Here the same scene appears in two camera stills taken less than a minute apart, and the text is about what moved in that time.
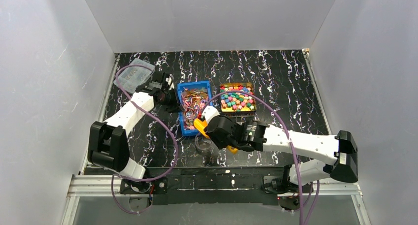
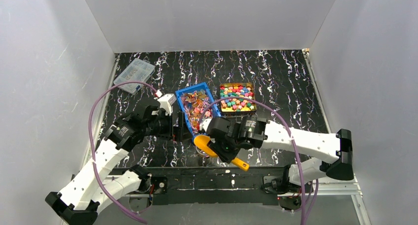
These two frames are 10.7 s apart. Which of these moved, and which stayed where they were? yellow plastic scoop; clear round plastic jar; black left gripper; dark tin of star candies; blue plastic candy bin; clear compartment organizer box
Moved: yellow plastic scoop; clear round plastic jar; blue plastic candy bin; black left gripper
Stayed: dark tin of star candies; clear compartment organizer box
